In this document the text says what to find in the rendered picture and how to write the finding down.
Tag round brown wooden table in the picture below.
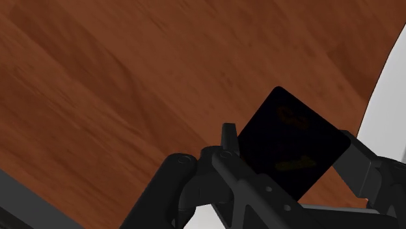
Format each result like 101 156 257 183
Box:
0 0 406 229

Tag black phone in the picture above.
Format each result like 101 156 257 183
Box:
237 85 352 202

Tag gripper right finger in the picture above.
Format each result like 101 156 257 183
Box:
331 129 406 229

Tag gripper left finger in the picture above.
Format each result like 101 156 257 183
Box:
120 122 305 229

